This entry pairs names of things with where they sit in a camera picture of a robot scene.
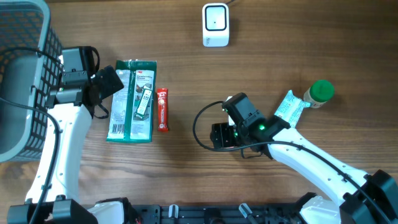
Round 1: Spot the green white balm box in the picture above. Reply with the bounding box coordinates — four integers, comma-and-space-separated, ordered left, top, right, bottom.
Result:
135, 86, 152, 120

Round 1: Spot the green white gloves package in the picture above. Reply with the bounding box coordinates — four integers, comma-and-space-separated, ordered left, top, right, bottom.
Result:
106, 60, 157, 143

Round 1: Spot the red coffee stick sachet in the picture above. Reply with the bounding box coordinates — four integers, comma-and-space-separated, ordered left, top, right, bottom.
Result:
157, 88, 169, 132

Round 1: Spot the teal wet wipes pack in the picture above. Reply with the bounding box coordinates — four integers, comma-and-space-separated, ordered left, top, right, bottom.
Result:
274, 90, 310, 128

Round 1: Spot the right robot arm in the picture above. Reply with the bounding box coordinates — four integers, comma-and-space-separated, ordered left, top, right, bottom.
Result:
211, 91, 397, 223

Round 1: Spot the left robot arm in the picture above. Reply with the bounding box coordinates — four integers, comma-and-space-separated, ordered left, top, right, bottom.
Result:
7, 46, 135, 223

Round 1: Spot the white barcode scanner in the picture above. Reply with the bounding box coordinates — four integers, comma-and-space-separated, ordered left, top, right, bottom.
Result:
202, 2, 229, 47

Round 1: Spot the grey plastic mesh basket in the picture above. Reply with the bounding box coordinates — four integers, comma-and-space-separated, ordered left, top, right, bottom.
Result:
1, 0, 63, 162

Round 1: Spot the black right camera cable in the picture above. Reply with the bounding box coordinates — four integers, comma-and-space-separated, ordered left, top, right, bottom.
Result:
192, 100, 392, 224

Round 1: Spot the black camera cable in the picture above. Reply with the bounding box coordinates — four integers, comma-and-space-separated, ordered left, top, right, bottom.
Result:
192, 100, 392, 224
0, 46, 63, 224

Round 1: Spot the black left camera cable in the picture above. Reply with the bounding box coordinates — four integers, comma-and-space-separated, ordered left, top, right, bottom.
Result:
0, 46, 63, 224

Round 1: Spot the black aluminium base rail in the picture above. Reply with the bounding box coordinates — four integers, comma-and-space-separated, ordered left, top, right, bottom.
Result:
133, 203, 304, 224

